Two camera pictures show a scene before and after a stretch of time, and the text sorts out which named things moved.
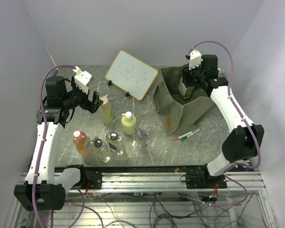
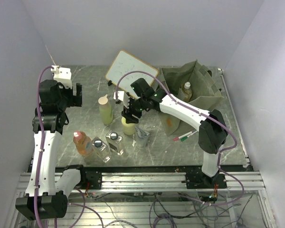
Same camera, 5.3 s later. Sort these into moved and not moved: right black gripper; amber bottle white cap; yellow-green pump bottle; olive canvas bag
Moved: right black gripper; amber bottle white cap
Not moved: yellow-green pump bottle; olive canvas bag
